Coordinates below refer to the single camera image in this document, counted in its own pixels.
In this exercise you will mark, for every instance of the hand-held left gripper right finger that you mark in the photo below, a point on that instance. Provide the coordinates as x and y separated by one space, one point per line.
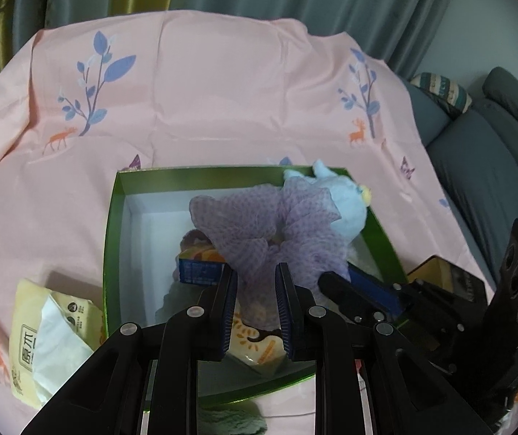
286 308

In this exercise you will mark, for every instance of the green cardboard box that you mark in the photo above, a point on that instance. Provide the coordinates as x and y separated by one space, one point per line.
114 235

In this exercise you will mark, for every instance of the striped throw pillow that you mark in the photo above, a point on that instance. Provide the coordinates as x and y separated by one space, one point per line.
445 90

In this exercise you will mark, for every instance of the yellow tissue packet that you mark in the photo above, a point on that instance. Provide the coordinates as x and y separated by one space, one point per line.
27 326

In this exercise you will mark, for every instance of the blue orange snack packet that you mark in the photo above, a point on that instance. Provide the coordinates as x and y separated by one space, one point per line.
200 269

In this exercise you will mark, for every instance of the purple mesh scrunchie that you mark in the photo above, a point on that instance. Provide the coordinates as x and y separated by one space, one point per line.
250 231

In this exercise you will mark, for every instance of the grey green fuzzy towel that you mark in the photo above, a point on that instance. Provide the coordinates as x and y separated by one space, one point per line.
232 419

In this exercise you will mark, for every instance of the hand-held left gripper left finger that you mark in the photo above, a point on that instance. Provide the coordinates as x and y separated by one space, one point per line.
227 312

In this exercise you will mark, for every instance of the pink printed bed sheet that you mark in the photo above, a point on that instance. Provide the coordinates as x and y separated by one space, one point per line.
195 99

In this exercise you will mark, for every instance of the light blue plush toy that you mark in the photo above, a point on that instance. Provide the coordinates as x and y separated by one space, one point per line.
349 208

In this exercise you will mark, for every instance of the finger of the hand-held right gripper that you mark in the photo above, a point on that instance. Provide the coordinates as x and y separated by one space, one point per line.
343 292
377 292

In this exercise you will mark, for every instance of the grey sofa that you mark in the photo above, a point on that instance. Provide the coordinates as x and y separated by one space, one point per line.
481 167

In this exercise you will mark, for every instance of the yellow orange printed packet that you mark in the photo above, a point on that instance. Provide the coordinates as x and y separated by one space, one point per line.
259 349

